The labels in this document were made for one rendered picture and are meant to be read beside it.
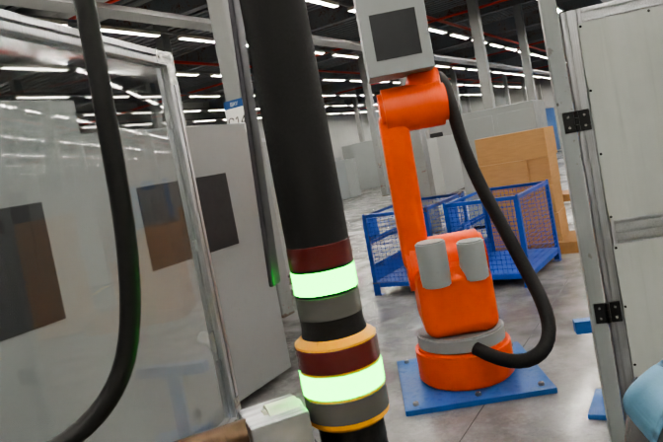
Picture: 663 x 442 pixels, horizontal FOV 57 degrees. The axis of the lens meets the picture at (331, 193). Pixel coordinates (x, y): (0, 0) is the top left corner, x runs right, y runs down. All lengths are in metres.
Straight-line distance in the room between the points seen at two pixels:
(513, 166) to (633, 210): 6.15
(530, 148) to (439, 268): 4.37
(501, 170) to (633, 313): 6.20
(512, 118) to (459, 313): 6.99
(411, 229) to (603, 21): 2.52
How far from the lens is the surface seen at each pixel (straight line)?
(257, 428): 0.31
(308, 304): 0.31
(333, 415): 0.32
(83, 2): 0.31
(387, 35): 4.13
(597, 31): 2.15
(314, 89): 0.31
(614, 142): 2.13
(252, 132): 0.32
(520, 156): 8.23
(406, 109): 4.17
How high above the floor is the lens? 1.67
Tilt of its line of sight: 3 degrees down
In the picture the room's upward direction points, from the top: 10 degrees counter-clockwise
